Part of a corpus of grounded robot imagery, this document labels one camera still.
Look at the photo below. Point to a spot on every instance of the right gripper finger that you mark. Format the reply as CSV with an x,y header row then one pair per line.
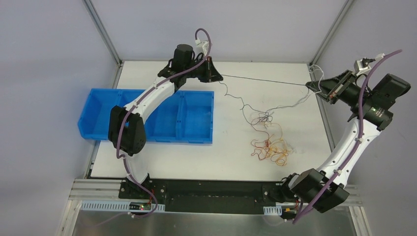
x,y
323,91
334,82

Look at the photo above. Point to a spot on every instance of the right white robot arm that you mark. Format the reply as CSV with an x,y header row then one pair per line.
x,y
325,186

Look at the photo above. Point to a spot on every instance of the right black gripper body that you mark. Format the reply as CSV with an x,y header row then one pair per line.
x,y
337,86

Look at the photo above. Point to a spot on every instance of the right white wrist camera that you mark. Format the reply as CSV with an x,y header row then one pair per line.
x,y
362,66

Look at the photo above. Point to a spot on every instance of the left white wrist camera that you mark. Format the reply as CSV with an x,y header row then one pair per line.
x,y
202,47

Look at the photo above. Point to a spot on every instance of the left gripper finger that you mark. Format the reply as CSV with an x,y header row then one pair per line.
x,y
214,76
210,65

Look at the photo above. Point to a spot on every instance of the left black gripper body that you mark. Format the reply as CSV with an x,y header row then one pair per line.
x,y
206,70

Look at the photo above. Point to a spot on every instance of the blue compartment bin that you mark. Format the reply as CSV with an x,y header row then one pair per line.
x,y
185,117

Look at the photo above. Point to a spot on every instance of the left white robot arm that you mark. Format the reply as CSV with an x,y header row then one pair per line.
x,y
127,123

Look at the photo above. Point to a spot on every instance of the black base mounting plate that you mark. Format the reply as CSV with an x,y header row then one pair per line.
x,y
210,196

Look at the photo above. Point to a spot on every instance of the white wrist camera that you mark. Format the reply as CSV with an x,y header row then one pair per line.
x,y
362,66
202,47

